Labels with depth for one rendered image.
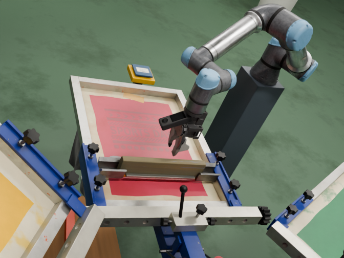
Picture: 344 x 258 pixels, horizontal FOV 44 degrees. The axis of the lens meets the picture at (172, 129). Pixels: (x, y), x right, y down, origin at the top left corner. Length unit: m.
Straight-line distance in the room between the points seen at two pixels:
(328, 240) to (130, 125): 0.98
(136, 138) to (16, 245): 0.87
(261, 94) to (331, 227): 0.72
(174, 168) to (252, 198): 1.82
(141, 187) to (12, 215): 0.63
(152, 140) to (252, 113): 0.63
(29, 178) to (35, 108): 2.19
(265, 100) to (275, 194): 1.49
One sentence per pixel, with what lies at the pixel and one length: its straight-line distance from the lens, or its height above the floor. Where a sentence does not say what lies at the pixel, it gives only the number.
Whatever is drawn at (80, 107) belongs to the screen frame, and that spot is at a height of 0.99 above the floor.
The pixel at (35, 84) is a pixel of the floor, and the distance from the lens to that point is 3.70.
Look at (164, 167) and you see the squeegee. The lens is 1.69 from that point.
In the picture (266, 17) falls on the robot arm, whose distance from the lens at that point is 1.78.
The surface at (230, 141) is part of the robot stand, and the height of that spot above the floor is 0.82.
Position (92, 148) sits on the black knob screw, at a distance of 1.61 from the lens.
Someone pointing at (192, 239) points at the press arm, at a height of 1.04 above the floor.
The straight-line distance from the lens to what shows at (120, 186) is 1.66.
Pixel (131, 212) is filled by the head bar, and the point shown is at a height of 1.04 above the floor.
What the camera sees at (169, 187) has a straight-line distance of 1.74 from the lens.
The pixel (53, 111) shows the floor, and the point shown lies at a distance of 3.46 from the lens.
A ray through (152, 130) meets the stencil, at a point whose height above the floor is 0.96.
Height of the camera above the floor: 2.12
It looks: 35 degrees down
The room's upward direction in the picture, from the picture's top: 25 degrees clockwise
